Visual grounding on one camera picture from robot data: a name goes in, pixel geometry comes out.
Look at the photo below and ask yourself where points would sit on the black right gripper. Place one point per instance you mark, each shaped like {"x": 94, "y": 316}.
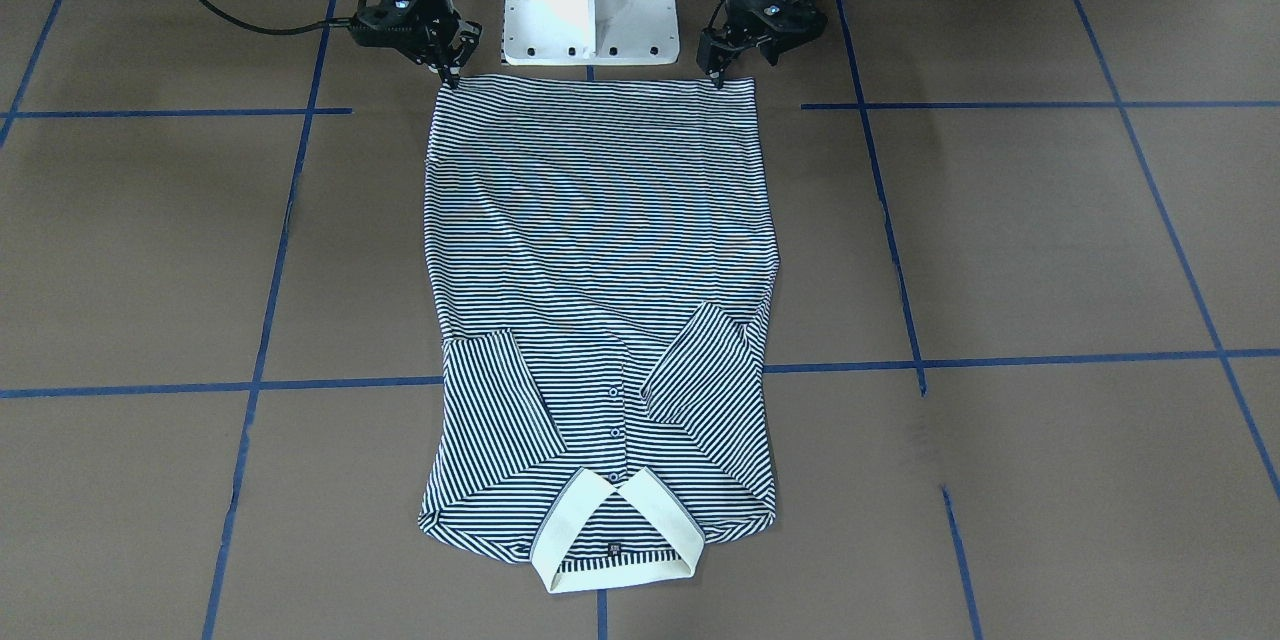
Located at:
{"x": 437, "y": 3}

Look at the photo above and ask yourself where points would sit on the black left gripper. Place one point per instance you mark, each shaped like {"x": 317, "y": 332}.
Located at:
{"x": 742, "y": 15}

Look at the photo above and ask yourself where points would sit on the blue white striped polo shirt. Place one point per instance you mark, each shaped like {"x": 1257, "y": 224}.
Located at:
{"x": 602, "y": 260}

